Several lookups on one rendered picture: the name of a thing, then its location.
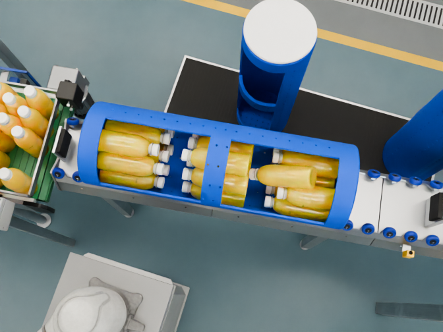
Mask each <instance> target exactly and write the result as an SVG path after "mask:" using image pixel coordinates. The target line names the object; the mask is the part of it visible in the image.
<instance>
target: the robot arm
mask: <svg viewBox="0 0 443 332"><path fill-rule="evenodd" d="M142 301H143V296H142V295H141V294H140V293H131V292H128V291H125V290H123V289H120V288H117V287H114V286H112V285H109V284H107V283H104V282H103V281H101V280H100V279H99V278H97V277H93V278H91V280H90V281H89V286H88V287H83V288H80V289H76V290H74V291H72V292H70V293H69V294H68V295H66V296H65V297H64V298H63V299H62V300H61V301H60V303H59V304H58V305H57V307H56V309H55V311H54V313H53V315H52V316H51V317H50V319H49V320H48V321H47V323H46V324H45V325H44V326H43V327H42V328H41V329H40V330H39V331H37V332H129V330H133V331H138V332H143V331H144V329H145V325H144V324H143V323H141V322H139V321H138V320H136V319H134V316H135V314H136V311H137V309H138V307H139V305H140V304H141V303H142Z"/></svg>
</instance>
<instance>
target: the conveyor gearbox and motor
mask: <svg viewBox="0 0 443 332"><path fill-rule="evenodd" d="M65 79H66V80H70V81H71V82H72V83H73V82H75V83H76V84H78V85H79V86H80V88H81V90H82V91H83V92H84V95H83V98H82V104H83V105H84V107H83V109H82V110H79V109H77V110H76V112H74V116H75V117H77V118H79V119H85V117H86V115H87V113H88V111H89V109H90V108H91V106H93V104H95V102H94V100H93V99H92V96H91V95H90V94H89V92H88V87H89V81H88V79H87V78H86V76H83V75H81V73H80V71H79V70H78V69H72V68H68V67H60V66H58V65H53V67H52V70H51V74H50V76H49V80H48V83H47V87H46V88H49V89H54V90H57V89H58V87H59V83H60V81H64V80H65Z"/></svg>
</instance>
